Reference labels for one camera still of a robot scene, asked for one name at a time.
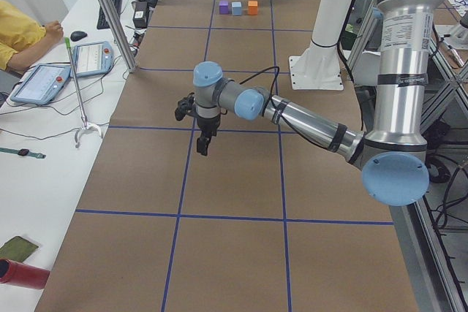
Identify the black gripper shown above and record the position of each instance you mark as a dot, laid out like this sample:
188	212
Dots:
207	123

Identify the light blue block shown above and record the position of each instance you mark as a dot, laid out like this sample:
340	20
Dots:
236	8

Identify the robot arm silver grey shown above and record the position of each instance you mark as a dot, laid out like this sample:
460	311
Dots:
391	156

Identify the purple block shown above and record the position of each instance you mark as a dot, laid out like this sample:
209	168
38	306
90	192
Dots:
224	7

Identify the orange block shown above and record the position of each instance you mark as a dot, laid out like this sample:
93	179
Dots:
252	7

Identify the far teach pendant tablet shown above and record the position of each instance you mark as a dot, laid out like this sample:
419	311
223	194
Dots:
92	59

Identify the teach pendant tablet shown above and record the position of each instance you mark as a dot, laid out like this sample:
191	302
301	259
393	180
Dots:
42	84
92	59

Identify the black power adapter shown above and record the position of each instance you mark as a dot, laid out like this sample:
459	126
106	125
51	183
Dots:
141	14

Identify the black computer mouse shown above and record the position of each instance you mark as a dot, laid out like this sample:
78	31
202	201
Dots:
77	35

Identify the near teach pendant tablet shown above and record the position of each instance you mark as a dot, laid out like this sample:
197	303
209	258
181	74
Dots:
42	84

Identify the teal smart watch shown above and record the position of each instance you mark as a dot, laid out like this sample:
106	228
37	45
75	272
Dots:
24	152

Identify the person in yellow shirt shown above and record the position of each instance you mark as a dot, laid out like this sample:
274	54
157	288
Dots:
23	40

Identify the green bean bag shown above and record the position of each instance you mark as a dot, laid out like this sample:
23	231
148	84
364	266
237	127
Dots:
18	249

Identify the red bottle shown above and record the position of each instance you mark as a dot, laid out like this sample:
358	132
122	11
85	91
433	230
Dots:
22	275

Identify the green handled grabber stick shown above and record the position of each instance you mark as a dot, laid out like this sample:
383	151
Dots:
87	125

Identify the white pedestal column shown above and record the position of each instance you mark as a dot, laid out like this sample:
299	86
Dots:
318	68

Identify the aluminium frame post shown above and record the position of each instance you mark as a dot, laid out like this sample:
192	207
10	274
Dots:
118	33

